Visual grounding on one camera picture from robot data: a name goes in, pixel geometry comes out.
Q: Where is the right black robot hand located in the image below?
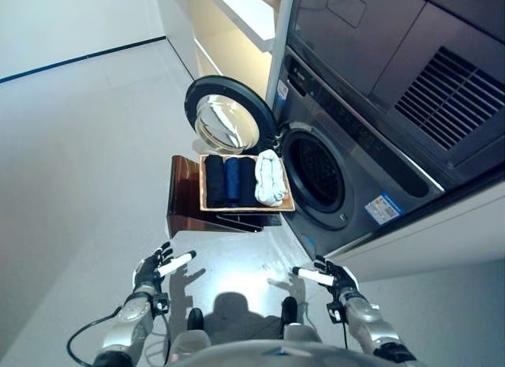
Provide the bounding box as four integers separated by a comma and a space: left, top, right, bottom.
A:
292, 255, 359, 301

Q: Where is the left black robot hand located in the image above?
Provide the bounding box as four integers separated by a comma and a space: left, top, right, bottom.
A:
132, 242, 197, 295

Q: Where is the white garment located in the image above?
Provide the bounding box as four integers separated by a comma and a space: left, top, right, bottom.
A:
254, 148, 287, 207

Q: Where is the blue garment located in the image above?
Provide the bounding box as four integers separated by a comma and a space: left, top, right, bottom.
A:
223, 156, 241, 204

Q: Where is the slim black garment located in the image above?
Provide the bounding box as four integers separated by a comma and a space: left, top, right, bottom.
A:
238, 156, 260, 207

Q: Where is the grey front-load washing machine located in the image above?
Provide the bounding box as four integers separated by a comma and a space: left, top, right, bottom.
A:
271, 45, 447, 257

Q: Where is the right silver robot leg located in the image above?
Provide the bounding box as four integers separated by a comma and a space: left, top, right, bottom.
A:
280, 296, 323, 344

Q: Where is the blue energy label sticker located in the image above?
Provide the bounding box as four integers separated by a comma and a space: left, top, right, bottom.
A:
365, 192, 406, 226

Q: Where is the grey robot torso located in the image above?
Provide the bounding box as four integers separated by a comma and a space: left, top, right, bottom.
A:
169, 337, 380, 367

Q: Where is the rectangular wicker basket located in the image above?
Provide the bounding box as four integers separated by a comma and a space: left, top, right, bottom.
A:
199, 153, 296, 212

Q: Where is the large black rolled garment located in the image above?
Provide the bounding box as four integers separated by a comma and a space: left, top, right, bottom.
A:
204, 155, 228, 208

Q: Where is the round glass washer door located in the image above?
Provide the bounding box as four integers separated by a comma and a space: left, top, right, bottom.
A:
184, 75, 277, 155

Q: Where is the dark stacked dryer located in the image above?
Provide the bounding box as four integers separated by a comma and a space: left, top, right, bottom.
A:
286, 0, 505, 182

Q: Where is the white shelf board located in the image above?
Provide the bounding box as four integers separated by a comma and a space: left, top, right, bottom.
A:
207, 0, 277, 52

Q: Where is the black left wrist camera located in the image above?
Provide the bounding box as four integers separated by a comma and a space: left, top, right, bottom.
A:
152, 291, 170, 313

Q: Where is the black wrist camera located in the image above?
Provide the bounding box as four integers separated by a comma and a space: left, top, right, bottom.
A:
326, 301, 343, 324
152, 291, 170, 313

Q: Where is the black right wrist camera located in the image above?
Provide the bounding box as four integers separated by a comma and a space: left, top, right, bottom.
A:
326, 301, 343, 324

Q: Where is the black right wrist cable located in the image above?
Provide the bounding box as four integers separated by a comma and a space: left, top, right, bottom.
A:
335, 311, 350, 349

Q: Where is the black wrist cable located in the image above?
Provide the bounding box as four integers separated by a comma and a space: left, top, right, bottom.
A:
65, 305, 124, 366
335, 311, 350, 349

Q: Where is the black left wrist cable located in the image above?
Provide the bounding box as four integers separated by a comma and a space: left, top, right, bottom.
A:
65, 305, 124, 366

